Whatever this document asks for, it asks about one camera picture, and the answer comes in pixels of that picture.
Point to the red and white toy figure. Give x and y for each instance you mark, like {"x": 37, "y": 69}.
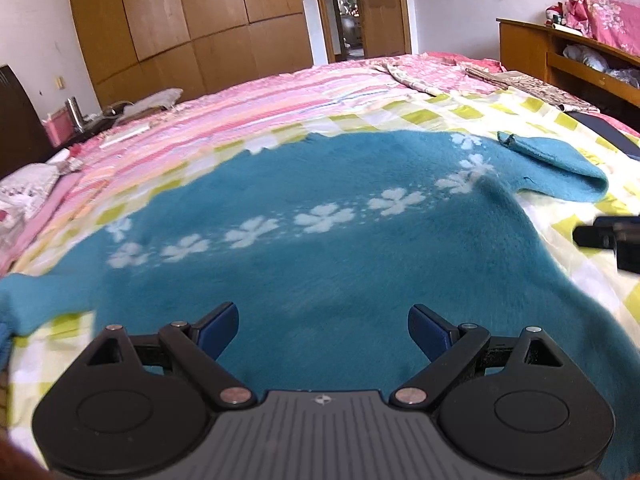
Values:
{"x": 555, "y": 15}

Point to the metal thermos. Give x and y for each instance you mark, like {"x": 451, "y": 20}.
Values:
{"x": 76, "y": 112}

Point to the grey cloth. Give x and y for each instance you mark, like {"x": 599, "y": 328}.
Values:
{"x": 160, "y": 97}

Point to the pink floral quilt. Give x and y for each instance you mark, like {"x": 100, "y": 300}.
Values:
{"x": 440, "y": 72}

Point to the yellow green checked bed sheet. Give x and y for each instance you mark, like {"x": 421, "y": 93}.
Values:
{"x": 165, "y": 195}

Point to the white floral pillow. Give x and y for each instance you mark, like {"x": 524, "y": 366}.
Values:
{"x": 25, "y": 185}

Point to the beige patterned cloth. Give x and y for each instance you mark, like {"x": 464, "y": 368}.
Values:
{"x": 540, "y": 87}

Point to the dark wooden headboard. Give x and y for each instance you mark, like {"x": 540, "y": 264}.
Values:
{"x": 20, "y": 120}

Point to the wooden door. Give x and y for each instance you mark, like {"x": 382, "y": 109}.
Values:
{"x": 382, "y": 10}

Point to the teal sweater with white flowers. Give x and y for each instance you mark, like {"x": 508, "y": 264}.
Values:
{"x": 325, "y": 270}

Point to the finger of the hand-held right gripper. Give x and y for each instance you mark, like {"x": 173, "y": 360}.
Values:
{"x": 595, "y": 237}

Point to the pink floral pillow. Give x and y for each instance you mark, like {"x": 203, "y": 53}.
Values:
{"x": 607, "y": 15}

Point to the wall socket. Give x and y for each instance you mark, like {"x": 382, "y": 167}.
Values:
{"x": 60, "y": 82}

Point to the blue cloth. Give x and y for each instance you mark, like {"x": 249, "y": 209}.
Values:
{"x": 5, "y": 335}

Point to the dark blue garment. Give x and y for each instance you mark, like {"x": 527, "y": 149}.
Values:
{"x": 612, "y": 132}

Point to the white plastic bag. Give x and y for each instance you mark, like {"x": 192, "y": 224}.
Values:
{"x": 585, "y": 57}

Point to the flat white box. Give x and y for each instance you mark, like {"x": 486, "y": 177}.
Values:
{"x": 125, "y": 136}

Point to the pink striped blanket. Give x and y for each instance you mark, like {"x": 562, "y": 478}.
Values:
{"x": 225, "y": 110}

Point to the wooden wardrobe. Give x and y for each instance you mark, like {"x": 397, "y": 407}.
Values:
{"x": 200, "y": 20}

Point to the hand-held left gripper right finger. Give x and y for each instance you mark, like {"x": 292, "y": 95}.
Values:
{"x": 427, "y": 332}

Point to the pink box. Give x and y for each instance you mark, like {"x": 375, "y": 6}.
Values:
{"x": 57, "y": 127}

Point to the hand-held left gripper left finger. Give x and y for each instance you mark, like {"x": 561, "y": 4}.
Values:
{"x": 220, "y": 329}

